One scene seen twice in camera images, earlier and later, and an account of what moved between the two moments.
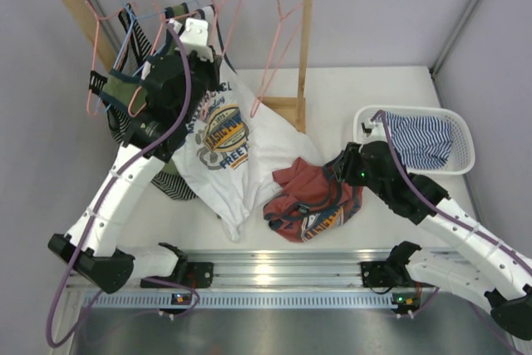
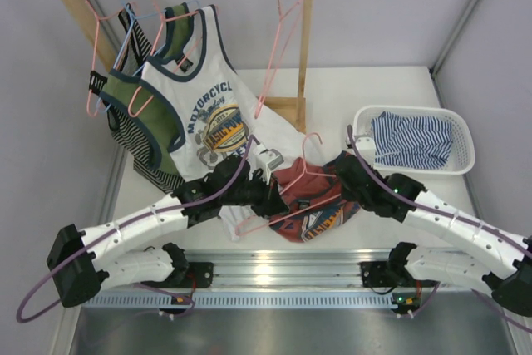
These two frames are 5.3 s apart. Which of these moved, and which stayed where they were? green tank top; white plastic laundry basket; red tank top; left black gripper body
Moved: left black gripper body
Stayed: white plastic laundry basket; red tank top; green tank top
